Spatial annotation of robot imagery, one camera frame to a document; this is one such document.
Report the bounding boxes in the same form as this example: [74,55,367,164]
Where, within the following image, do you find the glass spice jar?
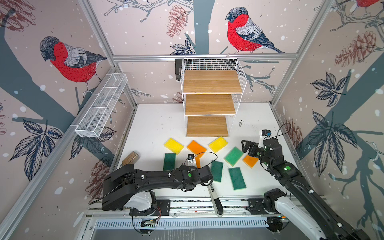
[119,151,140,168]

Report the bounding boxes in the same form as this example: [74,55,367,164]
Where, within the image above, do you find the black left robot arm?
[102,164,214,211]

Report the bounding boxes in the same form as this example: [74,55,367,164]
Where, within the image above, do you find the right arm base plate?
[246,198,268,215]

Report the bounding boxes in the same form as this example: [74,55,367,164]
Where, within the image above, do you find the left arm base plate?
[129,200,171,217]

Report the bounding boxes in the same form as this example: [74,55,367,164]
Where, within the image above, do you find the orange sponge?
[195,156,201,169]
[187,140,207,158]
[243,155,259,169]

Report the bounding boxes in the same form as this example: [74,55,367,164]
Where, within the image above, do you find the light green sponge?
[224,147,244,167]

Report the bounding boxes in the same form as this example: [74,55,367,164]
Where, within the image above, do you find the white wire wooden shelf unit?
[180,58,247,138]

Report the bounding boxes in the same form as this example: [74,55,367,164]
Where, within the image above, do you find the yellow sponge left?
[164,138,184,155]

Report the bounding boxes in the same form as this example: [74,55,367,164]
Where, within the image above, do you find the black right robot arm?
[242,138,370,240]

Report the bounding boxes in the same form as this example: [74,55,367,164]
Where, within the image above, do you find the yellow sponge right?
[209,137,228,153]

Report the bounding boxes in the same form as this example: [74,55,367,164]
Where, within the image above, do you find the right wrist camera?
[258,130,271,148]

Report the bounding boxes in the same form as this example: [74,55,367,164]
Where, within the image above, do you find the yellow sponge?
[209,137,228,153]
[164,138,184,155]

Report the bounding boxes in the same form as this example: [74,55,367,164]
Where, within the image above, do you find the dark green sponge left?
[163,153,176,171]

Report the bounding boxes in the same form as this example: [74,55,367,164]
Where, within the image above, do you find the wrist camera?
[187,154,195,166]
[258,130,271,148]

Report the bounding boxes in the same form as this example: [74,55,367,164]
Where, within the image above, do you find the dark green sponge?
[229,167,247,191]
[211,161,224,183]
[163,153,176,171]

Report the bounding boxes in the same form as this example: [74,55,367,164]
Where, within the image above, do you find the dark green sponge middle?
[211,161,224,183]

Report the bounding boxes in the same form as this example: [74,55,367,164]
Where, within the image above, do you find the white wire wall basket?
[75,73,128,138]

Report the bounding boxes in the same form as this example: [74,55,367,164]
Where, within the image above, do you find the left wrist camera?
[187,154,195,166]

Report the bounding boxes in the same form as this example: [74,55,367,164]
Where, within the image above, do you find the dark green sponge right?
[229,167,247,191]

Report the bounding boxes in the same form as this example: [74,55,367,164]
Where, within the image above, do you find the white black handheld scanner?
[208,185,224,217]

